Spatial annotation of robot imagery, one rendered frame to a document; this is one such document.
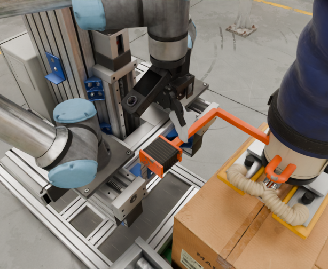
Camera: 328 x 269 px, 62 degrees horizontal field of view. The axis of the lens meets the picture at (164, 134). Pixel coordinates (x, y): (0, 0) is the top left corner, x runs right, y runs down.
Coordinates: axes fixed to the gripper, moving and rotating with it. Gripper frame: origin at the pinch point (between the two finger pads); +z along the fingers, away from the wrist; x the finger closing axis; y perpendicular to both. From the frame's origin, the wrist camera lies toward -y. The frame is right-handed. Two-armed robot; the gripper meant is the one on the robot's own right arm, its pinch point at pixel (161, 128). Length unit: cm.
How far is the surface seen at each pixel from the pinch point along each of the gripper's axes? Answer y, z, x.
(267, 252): 9, 35, -35
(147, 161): -4.1, 10.2, 1.1
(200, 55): 210, 128, 139
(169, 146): 2.5, 8.4, -0.6
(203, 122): 17.7, 9.9, -0.7
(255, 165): 23.7, 21.4, -18.2
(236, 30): 289, 124, 140
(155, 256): -7, 68, -3
